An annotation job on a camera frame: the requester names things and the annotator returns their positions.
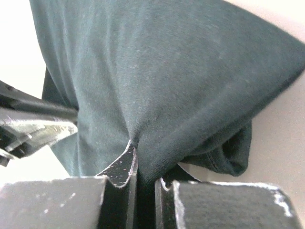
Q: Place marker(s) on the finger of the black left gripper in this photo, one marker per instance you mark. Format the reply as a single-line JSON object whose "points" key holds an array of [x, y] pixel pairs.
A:
{"points": [[28, 124]]}

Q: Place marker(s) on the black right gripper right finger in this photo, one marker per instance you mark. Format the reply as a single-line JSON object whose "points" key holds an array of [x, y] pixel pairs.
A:
{"points": [[184, 202]]}

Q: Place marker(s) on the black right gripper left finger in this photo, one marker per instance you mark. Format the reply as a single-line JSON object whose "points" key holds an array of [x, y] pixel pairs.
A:
{"points": [[105, 201]]}

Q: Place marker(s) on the black t shirt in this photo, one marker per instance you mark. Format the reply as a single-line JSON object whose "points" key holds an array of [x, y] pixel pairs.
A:
{"points": [[179, 79]]}

